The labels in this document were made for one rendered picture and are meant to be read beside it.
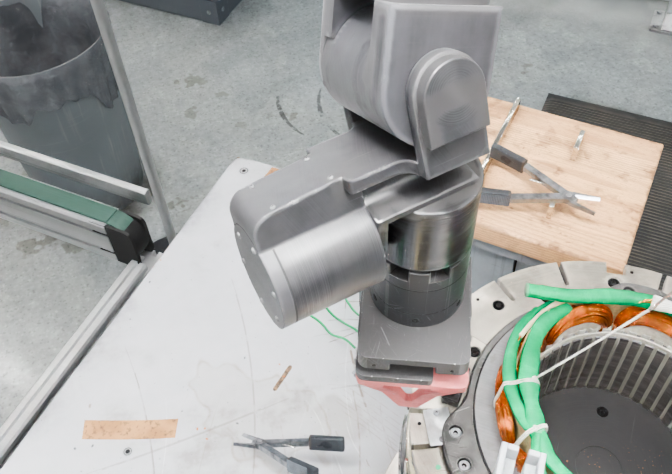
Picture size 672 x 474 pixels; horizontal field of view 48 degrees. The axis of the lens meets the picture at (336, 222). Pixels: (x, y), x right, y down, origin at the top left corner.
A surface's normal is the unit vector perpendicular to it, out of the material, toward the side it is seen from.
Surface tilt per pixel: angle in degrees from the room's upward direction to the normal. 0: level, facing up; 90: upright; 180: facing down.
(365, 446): 0
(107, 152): 93
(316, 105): 0
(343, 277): 71
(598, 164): 0
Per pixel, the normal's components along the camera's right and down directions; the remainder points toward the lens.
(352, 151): -0.21, -0.84
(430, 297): 0.11, 0.77
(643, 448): -0.04, -0.65
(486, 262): -0.45, 0.69
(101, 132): 0.76, 0.50
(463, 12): 0.44, 0.38
